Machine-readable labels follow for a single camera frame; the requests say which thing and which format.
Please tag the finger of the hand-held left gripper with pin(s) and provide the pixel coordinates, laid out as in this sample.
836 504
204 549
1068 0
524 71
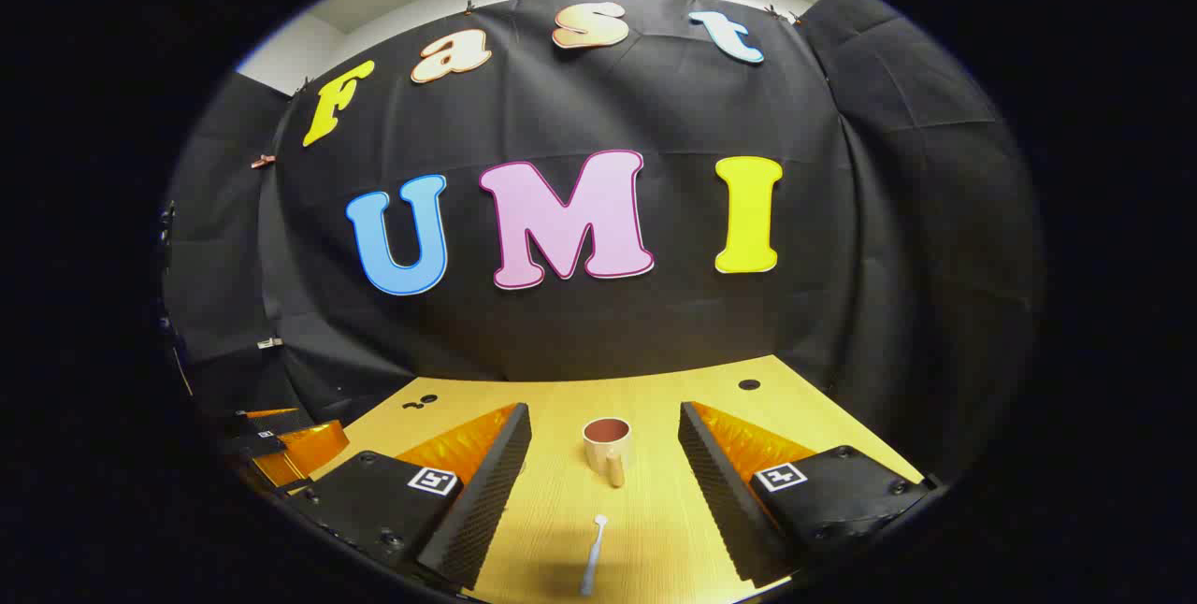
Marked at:
304 454
257 426

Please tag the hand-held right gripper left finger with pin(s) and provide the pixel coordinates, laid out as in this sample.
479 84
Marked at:
486 501

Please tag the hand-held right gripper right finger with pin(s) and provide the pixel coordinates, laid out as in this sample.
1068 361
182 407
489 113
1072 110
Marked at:
720 492

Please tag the white and blue toothbrush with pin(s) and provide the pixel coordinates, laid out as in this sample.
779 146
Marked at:
592 557

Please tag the light wooden desktop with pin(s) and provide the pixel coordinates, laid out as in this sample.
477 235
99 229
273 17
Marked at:
645 529

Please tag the copper backdrop clip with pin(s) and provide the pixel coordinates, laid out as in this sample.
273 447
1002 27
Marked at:
265 160

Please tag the black backdrop cloth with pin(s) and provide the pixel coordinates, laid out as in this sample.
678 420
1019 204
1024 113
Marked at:
655 99

